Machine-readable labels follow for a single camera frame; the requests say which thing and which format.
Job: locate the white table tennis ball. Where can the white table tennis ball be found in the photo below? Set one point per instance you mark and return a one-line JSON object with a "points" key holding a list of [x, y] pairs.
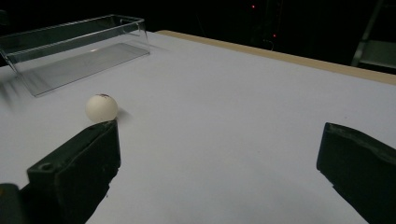
{"points": [[101, 108]]}

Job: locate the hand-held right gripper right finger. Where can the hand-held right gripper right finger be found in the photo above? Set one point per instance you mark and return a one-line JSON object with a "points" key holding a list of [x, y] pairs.
{"points": [[361, 168]]}

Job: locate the metal stand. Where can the metal stand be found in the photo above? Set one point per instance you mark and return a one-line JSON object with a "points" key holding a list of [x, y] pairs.
{"points": [[373, 46]]}

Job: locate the clear plastic box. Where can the clear plastic box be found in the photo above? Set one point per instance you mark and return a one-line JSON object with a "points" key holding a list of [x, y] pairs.
{"points": [[74, 53]]}

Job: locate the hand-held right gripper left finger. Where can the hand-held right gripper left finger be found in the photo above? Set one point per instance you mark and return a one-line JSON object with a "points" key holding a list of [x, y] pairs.
{"points": [[77, 168]]}

